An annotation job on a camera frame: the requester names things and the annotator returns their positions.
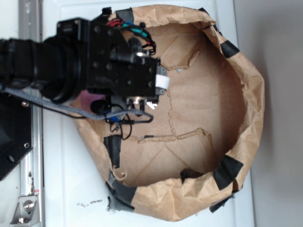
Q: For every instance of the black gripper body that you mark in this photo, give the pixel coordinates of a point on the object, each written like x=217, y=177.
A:
x=115, y=57

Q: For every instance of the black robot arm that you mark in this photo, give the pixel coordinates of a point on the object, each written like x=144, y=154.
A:
x=51, y=67

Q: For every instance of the brown paper bag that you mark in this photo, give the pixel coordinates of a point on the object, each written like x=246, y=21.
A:
x=197, y=151

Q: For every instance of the aluminium extrusion rail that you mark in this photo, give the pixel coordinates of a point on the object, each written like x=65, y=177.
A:
x=31, y=166

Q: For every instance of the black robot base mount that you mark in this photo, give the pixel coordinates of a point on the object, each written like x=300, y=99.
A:
x=15, y=132

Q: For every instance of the silver corner bracket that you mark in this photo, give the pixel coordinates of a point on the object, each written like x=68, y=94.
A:
x=27, y=212

